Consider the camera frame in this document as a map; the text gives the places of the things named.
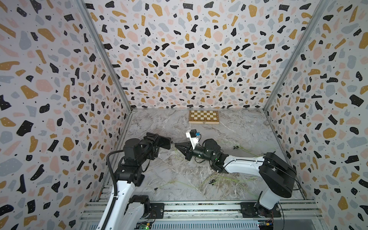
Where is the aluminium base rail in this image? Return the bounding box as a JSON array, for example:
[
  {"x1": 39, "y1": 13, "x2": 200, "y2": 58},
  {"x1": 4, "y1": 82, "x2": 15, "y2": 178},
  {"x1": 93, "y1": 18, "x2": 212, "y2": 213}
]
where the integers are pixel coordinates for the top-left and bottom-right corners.
[{"x1": 79, "y1": 199, "x2": 324, "y2": 230}]

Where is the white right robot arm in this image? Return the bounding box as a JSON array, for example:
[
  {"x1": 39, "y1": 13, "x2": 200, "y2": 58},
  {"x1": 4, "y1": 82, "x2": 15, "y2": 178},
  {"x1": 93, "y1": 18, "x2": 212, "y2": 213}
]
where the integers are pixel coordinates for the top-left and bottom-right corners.
[{"x1": 174, "y1": 138, "x2": 297, "y2": 213}]

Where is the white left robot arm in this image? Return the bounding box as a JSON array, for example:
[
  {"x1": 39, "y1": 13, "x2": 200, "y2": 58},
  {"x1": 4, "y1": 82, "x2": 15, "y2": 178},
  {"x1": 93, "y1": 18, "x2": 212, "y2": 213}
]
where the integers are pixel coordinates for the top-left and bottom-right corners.
[{"x1": 97, "y1": 132, "x2": 171, "y2": 230}]

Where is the wooden chessboard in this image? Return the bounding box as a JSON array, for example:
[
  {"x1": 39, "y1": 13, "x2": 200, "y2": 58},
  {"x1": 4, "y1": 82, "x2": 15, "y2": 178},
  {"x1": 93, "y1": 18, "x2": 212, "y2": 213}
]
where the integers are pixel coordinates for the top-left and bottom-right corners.
[{"x1": 189, "y1": 110, "x2": 220, "y2": 125}]

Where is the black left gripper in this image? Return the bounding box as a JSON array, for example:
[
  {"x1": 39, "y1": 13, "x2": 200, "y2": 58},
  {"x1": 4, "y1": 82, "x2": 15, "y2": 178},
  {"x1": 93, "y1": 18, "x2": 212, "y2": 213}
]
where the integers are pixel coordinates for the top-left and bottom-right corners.
[{"x1": 136, "y1": 133, "x2": 160, "y2": 167}]

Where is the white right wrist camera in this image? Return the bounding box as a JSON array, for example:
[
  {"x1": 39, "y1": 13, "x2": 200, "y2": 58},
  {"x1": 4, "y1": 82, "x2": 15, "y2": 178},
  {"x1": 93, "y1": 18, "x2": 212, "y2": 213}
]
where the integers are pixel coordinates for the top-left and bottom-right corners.
[{"x1": 186, "y1": 129, "x2": 201, "y2": 149}]

